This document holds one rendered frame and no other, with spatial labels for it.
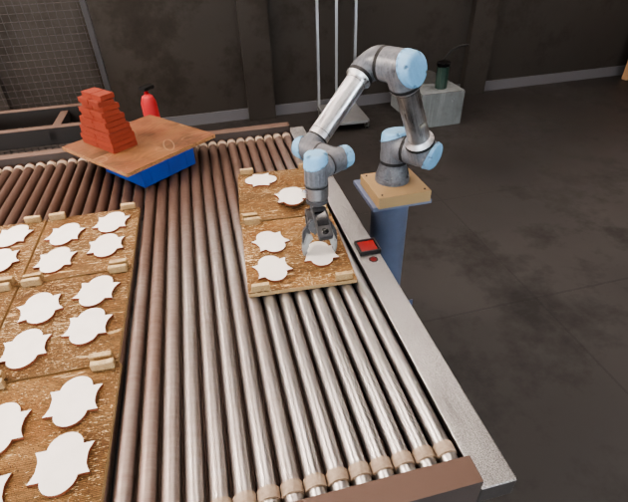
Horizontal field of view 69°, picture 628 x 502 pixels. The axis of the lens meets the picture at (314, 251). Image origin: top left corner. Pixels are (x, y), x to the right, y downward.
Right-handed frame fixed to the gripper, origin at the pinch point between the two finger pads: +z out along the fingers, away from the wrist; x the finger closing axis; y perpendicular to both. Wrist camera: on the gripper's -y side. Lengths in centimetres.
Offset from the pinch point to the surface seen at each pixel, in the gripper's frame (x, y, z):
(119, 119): 73, 85, -27
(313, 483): 16, -76, 6
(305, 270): 6.3, -7.1, 1.3
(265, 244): 17.8, 9.3, -0.3
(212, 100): 45, 398, 51
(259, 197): 16.9, 44.6, -1.1
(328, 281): 0.1, -14.1, 1.7
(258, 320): 23.5, -25.1, 3.8
